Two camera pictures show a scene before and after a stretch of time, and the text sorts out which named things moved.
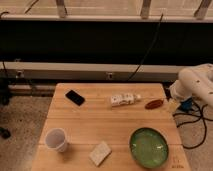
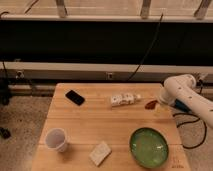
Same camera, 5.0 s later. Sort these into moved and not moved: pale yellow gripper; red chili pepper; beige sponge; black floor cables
Moved: pale yellow gripper
Not moved: black floor cables; red chili pepper; beige sponge
